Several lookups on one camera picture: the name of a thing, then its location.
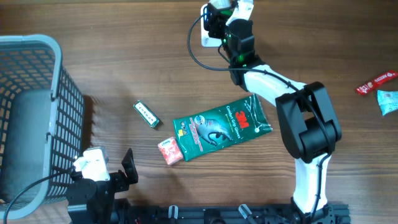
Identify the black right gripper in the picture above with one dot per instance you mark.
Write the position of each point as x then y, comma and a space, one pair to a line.
217, 18

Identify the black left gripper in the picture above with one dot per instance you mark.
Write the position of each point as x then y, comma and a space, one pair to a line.
122, 183

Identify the red tissue packet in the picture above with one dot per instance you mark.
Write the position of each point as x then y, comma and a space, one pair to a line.
170, 151

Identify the small green white box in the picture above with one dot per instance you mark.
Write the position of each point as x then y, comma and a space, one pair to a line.
151, 119

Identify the green 3M gloves packet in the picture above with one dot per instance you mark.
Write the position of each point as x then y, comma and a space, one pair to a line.
221, 127

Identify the red coffee stick sachet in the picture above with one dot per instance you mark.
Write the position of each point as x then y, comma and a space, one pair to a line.
376, 82

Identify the clear wet wipes packet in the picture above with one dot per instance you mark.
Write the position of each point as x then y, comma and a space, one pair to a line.
387, 101

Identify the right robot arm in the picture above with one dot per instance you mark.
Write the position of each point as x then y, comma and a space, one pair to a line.
308, 124

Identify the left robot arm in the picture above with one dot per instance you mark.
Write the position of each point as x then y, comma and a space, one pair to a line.
91, 198

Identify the white barcode scanner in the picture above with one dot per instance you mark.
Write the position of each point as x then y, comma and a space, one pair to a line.
206, 40

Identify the grey plastic shopping basket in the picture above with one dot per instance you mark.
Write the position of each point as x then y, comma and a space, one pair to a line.
42, 113

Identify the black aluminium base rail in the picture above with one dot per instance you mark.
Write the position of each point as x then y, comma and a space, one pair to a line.
268, 214

